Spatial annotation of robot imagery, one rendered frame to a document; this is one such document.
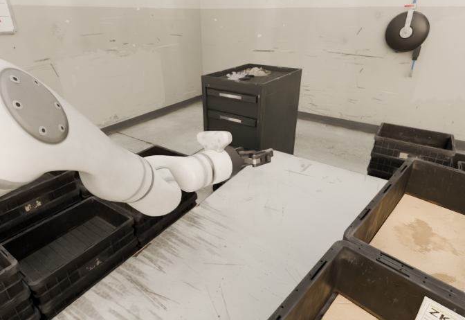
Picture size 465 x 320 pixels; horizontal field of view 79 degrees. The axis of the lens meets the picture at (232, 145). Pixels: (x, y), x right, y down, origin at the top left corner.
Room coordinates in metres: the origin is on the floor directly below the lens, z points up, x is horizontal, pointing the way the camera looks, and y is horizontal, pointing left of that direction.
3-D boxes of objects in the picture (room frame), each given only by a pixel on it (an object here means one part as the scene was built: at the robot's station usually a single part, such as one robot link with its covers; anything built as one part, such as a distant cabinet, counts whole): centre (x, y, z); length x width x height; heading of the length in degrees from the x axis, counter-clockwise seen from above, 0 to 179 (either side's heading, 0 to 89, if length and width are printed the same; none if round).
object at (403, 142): (1.58, -1.09, 0.37); 0.40 x 0.30 x 0.45; 56
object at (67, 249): (0.86, 0.64, 0.31); 0.40 x 0.30 x 0.34; 146
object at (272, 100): (1.96, -0.15, 0.45); 0.60 x 0.45 x 0.90; 146
